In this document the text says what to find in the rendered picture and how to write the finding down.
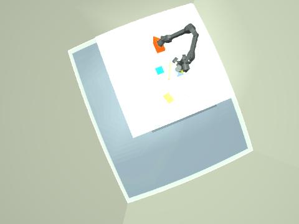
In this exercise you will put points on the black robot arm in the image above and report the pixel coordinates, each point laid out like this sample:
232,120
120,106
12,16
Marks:
189,28

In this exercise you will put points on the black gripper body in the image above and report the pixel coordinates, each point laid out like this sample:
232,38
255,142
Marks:
176,60

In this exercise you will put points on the yellow block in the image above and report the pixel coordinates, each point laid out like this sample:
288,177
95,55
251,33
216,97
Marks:
168,97

